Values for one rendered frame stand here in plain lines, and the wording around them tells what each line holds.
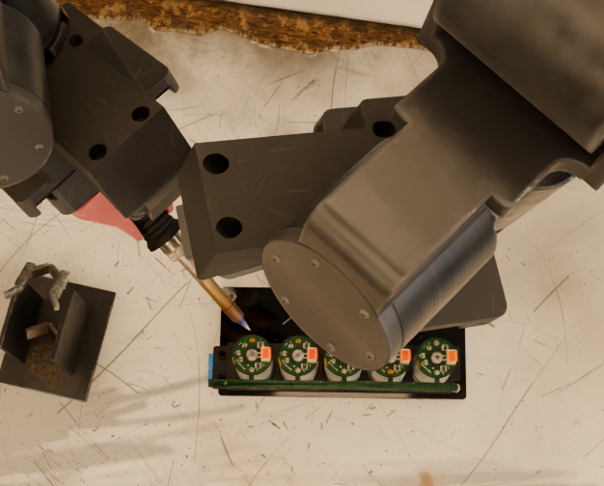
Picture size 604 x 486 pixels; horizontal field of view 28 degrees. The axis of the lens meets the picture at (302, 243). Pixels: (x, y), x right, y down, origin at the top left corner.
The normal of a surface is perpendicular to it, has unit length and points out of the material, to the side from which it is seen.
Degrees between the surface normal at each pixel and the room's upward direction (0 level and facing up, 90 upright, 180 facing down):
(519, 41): 56
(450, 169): 15
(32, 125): 65
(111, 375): 0
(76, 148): 28
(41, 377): 0
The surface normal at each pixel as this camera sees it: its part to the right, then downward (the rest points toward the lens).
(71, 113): -0.34, -0.55
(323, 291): -0.67, 0.61
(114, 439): -0.01, -0.25
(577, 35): -0.36, 0.14
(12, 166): 0.21, 0.74
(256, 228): 0.29, -0.31
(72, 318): 0.97, 0.22
